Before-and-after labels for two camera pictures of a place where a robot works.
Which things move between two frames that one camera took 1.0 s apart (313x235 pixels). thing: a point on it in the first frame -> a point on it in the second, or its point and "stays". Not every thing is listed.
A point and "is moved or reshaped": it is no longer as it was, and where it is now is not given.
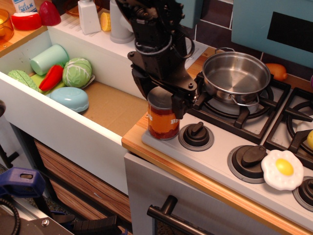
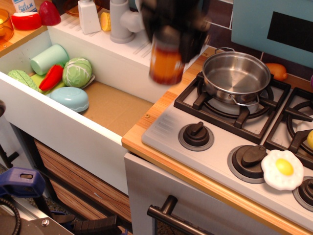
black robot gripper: (160, 60) -> (193, 15)
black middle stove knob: (244, 162) stays
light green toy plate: (38, 78) stays
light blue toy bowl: (72, 98) stays
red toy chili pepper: (52, 78) stays
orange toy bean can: (163, 123) is moved or reshaped
